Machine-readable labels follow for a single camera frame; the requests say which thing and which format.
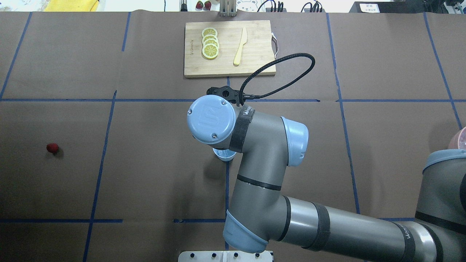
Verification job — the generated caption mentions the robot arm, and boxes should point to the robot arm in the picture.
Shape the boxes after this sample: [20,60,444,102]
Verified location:
[187,95,465,262]

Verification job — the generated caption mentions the lemon slice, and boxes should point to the lemon slice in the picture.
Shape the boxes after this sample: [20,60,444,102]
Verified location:
[202,44,220,60]
[201,28,218,37]
[202,38,220,48]
[202,34,218,43]

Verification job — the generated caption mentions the bamboo cutting board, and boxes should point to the bamboo cutting board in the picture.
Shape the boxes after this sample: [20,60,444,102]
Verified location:
[184,20,275,78]

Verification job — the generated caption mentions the wooden knife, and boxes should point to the wooden knife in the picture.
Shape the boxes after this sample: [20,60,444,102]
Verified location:
[233,27,248,66]

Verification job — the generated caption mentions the red strawberry on table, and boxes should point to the red strawberry on table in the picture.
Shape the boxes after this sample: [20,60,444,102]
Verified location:
[46,143,59,154]

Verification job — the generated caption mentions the yellow cloth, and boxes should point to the yellow cloth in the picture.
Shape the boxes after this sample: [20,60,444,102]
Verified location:
[44,0,100,12]

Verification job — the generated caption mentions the pink bowl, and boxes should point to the pink bowl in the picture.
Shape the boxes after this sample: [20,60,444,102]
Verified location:
[448,127,466,150]

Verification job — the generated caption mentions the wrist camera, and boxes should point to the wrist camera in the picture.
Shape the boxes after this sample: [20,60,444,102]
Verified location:
[206,85,241,106]

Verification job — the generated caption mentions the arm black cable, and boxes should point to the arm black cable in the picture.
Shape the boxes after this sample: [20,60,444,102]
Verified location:
[238,53,316,103]

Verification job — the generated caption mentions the aluminium frame post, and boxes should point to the aluminium frame post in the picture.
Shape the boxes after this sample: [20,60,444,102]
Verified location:
[219,0,237,17]

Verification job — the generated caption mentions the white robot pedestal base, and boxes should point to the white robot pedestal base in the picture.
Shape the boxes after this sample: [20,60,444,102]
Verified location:
[178,250,274,262]

